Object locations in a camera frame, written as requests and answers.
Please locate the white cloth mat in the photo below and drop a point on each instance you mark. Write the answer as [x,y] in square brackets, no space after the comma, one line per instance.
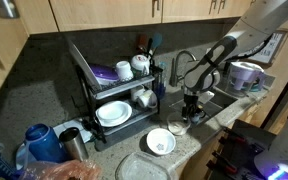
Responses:
[67,126]

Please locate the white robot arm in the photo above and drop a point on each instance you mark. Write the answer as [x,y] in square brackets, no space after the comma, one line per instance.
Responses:
[250,23]

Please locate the white cutting board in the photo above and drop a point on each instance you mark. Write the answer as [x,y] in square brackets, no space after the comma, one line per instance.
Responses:
[84,66]

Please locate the plain white mug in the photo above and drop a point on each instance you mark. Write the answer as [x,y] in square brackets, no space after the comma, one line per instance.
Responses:
[124,70]
[136,93]
[148,99]

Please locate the clear plastic bowl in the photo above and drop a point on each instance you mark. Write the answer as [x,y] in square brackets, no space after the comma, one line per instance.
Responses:
[177,126]

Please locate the clear soap bottle blue liquid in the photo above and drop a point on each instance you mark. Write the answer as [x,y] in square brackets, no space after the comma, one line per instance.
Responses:
[161,86]

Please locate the white bowl with blue print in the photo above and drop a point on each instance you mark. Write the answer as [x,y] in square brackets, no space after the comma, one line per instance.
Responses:
[160,140]

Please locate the light grey rack tray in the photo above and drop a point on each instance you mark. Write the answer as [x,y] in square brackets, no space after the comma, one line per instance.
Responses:
[124,86]

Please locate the framed paper sign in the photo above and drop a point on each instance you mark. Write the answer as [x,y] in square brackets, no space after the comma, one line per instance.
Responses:
[272,46]

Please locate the clear plastic container lid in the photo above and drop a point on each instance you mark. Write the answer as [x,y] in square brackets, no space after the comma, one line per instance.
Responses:
[140,168]

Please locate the orange plastic bag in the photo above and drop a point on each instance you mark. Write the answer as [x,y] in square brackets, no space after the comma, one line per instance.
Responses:
[64,170]

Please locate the steel gooseneck faucet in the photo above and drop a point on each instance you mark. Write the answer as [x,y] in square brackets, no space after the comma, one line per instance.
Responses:
[174,71]

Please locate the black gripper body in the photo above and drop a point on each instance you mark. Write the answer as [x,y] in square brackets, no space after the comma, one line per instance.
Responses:
[191,99]

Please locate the stainless steel tumbler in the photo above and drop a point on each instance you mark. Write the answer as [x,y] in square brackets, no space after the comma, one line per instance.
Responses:
[75,146]

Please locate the stainless steel sink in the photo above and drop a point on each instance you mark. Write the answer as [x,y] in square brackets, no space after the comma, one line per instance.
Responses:
[219,100]

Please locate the white water filter pitcher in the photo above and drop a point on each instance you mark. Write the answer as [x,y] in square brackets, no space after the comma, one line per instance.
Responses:
[245,75]

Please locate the teal silicone spatula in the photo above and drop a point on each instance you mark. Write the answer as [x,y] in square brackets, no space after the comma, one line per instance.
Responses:
[156,40]

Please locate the white green-labelled tub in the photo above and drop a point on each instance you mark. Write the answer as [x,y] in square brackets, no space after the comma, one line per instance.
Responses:
[140,63]

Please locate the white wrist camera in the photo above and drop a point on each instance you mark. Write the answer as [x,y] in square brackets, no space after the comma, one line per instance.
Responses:
[207,97]

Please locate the steel cylindrical fixture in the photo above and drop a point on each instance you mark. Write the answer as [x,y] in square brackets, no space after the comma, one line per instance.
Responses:
[4,8]

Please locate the orange utensil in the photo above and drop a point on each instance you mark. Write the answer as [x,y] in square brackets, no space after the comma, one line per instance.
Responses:
[142,41]

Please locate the black pegboard robot stand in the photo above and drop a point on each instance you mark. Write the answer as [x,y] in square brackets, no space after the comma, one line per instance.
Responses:
[247,146]

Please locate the white plate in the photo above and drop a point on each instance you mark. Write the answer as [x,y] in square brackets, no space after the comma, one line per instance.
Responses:
[114,113]

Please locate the black speckled mug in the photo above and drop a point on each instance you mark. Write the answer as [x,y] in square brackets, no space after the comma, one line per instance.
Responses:
[199,117]

